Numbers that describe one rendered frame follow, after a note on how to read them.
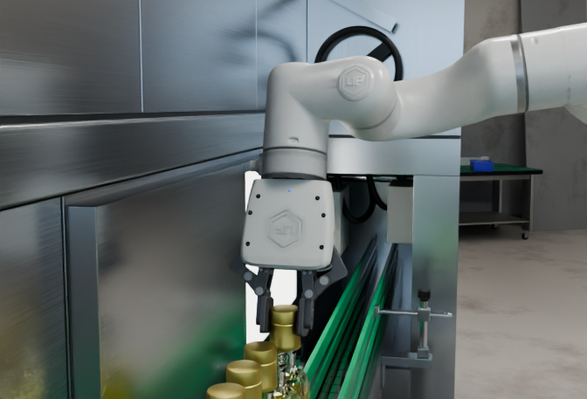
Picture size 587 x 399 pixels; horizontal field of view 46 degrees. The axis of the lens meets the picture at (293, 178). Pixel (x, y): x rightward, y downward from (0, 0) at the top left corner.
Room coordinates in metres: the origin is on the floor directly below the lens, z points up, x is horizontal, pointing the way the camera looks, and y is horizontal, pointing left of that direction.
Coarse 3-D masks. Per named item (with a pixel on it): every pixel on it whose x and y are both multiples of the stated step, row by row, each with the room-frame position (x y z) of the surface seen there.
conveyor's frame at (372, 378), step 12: (396, 276) 2.13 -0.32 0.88; (396, 288) 2.00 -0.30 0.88; (396, 300) 2.00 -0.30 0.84; (384, 324) 1.65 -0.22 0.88; (396, 324) 2.02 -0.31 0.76; (384, 336) 1.58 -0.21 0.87; (384, 348) 1.59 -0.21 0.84; (372, 360) 1.41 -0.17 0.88; (372, 372) 1.34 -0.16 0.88; (384, 372) 1.60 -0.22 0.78; (372, 384) 1.29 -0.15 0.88; (360, 396) 1.23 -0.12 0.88; (372, 396) 1.29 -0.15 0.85
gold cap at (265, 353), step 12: (252, 348) 0.69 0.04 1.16; (264, 348) 0.69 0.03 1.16; (276, 348) 0.70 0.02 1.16; (252, 360) 0.68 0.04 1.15; (264, 360) 0.68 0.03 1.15; (276, 360) 0.70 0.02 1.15; (264, 372) 0.68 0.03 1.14; (276, 372) 0.70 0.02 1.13; (264, 384) 0.68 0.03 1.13; (276, 384) 0.69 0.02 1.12
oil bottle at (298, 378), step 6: (294, 372) 0.80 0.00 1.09; (300, 372) 0.81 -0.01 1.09; (288, 378) 0.79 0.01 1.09; (294, 378) 0.79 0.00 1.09; (300, 378) 0.80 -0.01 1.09; (306, 378) 0.81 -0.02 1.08; (288, 384) 0.79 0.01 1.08; (294, 384) 0.79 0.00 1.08; (300, 384) 0.79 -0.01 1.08; (306, 384) 0.81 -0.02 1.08; (300, 390) 0.79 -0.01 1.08; (306, 390) 0.80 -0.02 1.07; (300, 396) 0.78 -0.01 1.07; (306, 396) 0.80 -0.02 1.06
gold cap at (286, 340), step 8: (272, 312) 0.74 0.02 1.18; (280, 312) 0.74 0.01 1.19; (288, 312) 0.74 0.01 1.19; (296, 312) 0.74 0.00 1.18; (272, 320) 0.74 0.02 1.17; (280, 320) 0.74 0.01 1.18; (288, 320) 0.74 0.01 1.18; (296, 320) 0.74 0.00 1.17; (272, 328) 0.74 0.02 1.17; (280, 328) 0.74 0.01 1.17; (288, 328) 0.74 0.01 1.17; (272, 336) 0.74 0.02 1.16; (280, 336) 0.74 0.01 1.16; (288, 336) 0.74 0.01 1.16; (296, 336) 0.74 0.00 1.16; (280, 344) 0.74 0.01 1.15; (288, 344) 0.74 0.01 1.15; (296, 344) 0.74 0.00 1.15
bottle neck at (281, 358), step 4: (280, 352) 0.74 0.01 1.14; (284, 352) 0.75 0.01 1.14; (280, 356) 0.74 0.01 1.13; (284, 356) 0.75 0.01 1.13; (280, 360) 0.74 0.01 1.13; (284, 360) 0.75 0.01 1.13; (280, 364) 0.74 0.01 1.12; (284, 364) 0.75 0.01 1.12; (280, 368) 0.74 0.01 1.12; (284, 368) 0.75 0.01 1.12; (280, 372) 0.74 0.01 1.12; (284, 372) 0.75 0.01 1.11; (280, 376) 0.74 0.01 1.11; (284, 376) 0.75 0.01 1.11; (280, 380) 0.74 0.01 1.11; (284, 380) 0.75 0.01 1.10; (280, 384) 0.74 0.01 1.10; (284, 384) 0.75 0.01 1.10; (280, 388) 0.74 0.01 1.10; (284, 388) 0.75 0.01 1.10
